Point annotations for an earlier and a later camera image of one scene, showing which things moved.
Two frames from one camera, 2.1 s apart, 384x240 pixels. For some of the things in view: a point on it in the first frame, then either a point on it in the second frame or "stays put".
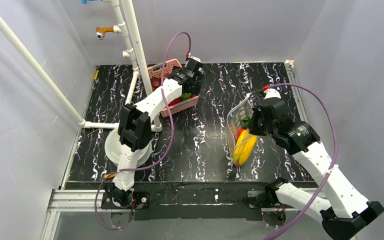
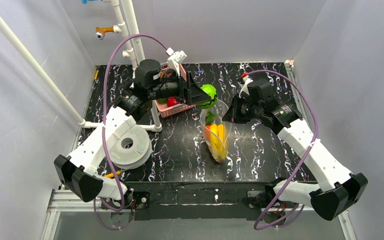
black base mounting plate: (190, 201) stays put
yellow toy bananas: (244, 146) -> (218, 135)
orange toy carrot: (245, 122) -> (207, 130)
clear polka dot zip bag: (241, 143) -> (215, 130)
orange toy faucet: (100, 32) stays put
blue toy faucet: (85, 1) stays put
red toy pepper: (174, 101) stays put
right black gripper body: (256, 120) -> (237, 111)
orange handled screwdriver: (109, 176) stays put
